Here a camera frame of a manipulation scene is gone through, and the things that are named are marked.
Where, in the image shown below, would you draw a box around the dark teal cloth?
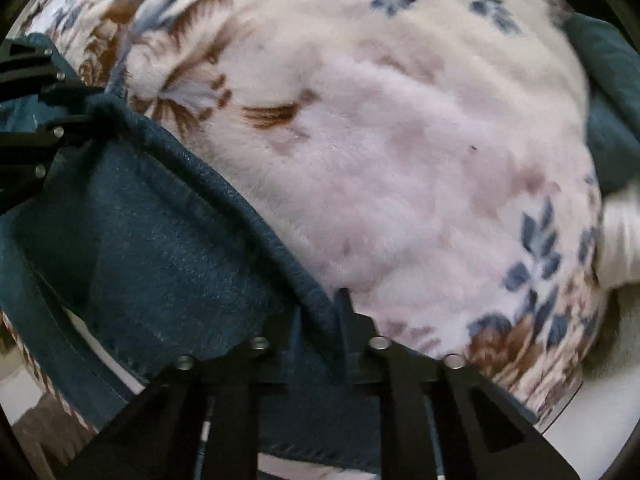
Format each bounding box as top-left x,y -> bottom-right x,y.
564,13 -> 639,195

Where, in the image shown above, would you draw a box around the floral fleece blanket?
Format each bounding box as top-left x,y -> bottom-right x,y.
11,0 -> 603,417

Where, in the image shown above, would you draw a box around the white pillow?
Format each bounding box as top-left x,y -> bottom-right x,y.
594,180 -> 640,289

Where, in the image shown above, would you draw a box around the dark blue denim pants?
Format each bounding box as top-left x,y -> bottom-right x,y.
0,32 -> 386,474

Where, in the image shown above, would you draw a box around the brown checkered bed sheet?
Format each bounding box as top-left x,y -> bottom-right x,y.
1,311 -> 99,434

